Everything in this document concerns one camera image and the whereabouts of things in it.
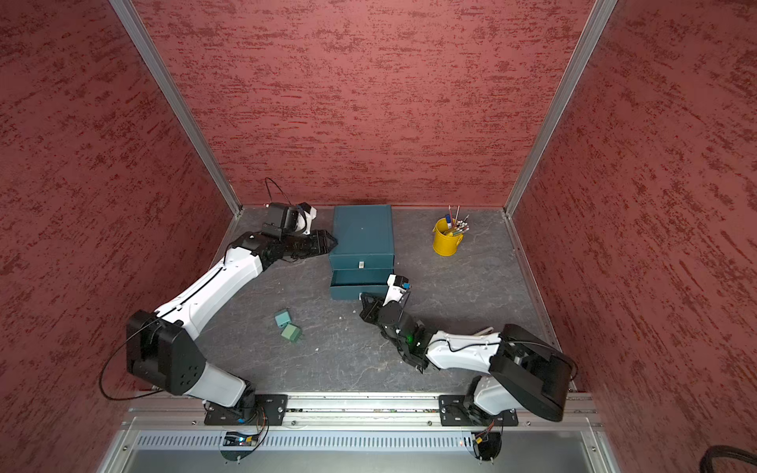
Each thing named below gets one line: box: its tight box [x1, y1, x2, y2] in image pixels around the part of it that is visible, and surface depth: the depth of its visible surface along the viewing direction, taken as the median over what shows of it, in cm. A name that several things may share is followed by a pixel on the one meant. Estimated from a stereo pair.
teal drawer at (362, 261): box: [329, 253, 396, 271], surface depth 83 cm
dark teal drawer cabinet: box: [329, 204, 395, 301], surface depth 85 cm
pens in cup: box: [445, 204, 471, 235], surface depth 104 cm
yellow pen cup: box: [431, 216, 464, 258], surface depth 105 cm
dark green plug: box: [280, 323, 305, 342], surface depth 87 cm
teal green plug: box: [274, 308, 292, 329], surface depth 91 cm
